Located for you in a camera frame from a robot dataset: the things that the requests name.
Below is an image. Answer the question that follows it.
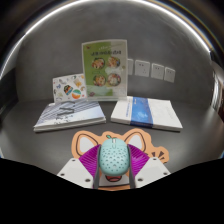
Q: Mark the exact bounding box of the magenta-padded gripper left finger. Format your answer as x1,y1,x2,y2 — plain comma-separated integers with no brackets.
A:
57,144,102,190

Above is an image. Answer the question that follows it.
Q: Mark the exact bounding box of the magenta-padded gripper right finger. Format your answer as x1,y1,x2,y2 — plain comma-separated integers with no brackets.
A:
126,143,171,190

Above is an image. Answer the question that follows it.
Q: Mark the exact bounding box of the mint green perforated computer mouse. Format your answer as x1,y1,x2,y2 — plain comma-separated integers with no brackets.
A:
97,137,131,177

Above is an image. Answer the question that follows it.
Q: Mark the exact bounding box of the orange corgi-shaped mouse pad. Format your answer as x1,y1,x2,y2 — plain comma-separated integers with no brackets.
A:
71,129,170,192

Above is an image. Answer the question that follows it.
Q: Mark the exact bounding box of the grey striped cover book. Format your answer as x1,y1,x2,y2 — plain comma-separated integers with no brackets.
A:
33,99,108,133

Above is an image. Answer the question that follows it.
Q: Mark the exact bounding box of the white book with blue band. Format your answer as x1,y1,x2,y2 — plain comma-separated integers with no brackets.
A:
110,95,184,133

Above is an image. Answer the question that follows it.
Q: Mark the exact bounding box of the white colourful sticker card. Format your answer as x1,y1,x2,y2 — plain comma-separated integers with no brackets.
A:
52,73,88,104

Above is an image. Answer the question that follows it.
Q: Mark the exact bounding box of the green food menu sign stand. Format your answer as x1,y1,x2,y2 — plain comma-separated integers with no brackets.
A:
81,39,129,102

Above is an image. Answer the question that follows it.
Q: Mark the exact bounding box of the curved white light strip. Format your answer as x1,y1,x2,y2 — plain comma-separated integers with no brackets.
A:
0,0,214,79

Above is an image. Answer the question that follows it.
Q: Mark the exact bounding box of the white wall socket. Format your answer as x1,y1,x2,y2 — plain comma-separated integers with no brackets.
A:
127,58,135,76
134,59,151,78
163,66,177,84
150,62,166,81

